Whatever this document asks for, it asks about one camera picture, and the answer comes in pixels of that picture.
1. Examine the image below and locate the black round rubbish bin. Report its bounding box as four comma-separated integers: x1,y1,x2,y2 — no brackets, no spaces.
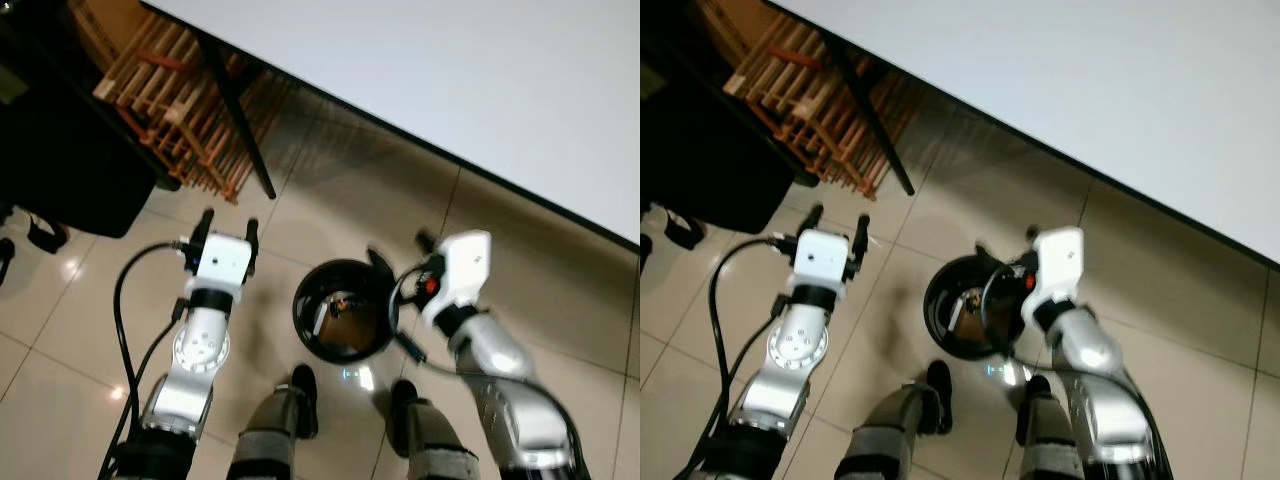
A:
922,252,1026,361
292,258,401,363

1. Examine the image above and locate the black table leg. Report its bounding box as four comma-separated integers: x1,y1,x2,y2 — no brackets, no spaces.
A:
825,35,916,198
195,30,278,201

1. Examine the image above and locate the large black bag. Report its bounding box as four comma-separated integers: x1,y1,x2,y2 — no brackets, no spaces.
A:
640,40,819,236
0,20,186,241

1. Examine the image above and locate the brown wooden slat rack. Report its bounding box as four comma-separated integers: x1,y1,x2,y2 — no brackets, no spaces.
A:
722,0,926,201
92,10,301,206

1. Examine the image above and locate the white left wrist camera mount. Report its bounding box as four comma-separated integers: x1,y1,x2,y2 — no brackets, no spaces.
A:
795,228,859,291
185,235,253,296

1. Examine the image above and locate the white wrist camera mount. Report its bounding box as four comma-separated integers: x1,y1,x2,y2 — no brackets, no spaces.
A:
795,228,859,291
185,235,253,296
1022,226,1086,319
420,230,493,326

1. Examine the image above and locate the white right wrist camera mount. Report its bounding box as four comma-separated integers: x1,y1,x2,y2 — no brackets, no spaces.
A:
420,230,493,326
1022,226,1086,319

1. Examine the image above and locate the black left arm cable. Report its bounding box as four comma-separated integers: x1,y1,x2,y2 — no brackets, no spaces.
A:
100,238,196,471
690,235,791,471

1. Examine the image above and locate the black strap loop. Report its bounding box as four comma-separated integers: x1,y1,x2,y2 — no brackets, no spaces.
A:
25,210,71,254
660,205,706,251

